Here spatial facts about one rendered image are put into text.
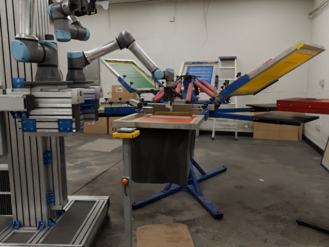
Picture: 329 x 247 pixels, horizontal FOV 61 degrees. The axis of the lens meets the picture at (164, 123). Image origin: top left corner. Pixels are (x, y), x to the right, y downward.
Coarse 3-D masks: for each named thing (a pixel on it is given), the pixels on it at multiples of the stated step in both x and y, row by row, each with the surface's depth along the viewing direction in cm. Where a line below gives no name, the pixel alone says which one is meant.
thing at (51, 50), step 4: (40, 44) 163; (44, 44) 165; (48, 44) 165; (52, 44) 167; (44, 48) 163; (48, 48) 166; (52, 48) 167; (56, 48) 172; (44, 52) 162; (48, 52) 165; (52, 52) 168; (56, 52) 171; (44, 56) 163; (48, 56) 166; (52, 56) 168; (56, 56) 171; (44, 60) 165; (48, 60) 167; (52, 60) 168; (56, 60) 171; (52, 64) 168; (56, 64) 171
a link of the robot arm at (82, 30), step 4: (52, 0) 159; (56, 0) 156; (60, 0) 156; (68, 16) 155; (72, 16) 155; (72, 20) 155; (76, 20) 155; (72, 24) 154; (76, 24) 154; (80, 24) 156; (80, 28) 154; (84, 28) 157; (80, 32) 153; (84, 32) 156; (88, 32) 159; (80, 36) 154; (84, 36) 156; (88, 36) 159; (80, 40) 158; (84, 40) 160
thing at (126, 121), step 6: (132, 114) 228; (138, 114) 234; (144, 114) 251; (114, 120) 195; (120, 120) 198; (126, 120) 209; (198, 120) 195; (120, 126) 192; (126, 126) 191; (132, 126) 190; (138, 126) 189; (144, 126) 188; (150, 126) 187; (156, 126) 186; (162, 126) 185; (168, 126) 184; (174, 126) 183; (180, 126) 182; (186, 126) 181; (192, 126) 180; (198, 126) 186
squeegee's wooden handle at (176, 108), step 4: (152, 104) 245; (156, 104) 244; (160, 104) 244; (164, 104) 243; (172, 104) 241; (176, 104) 240; (180, 104) 240; (184, 104) 239; (188, 104) 238; (192, 104) 238; (156, 108) 245; (160, 108) 244; (164, 108) 243; (168, 108) 242; (172, 108) 242; (176, 108) 241; (180, 108) 240; (184, 108) 239; (188, 108) 238; (192, 108) 238
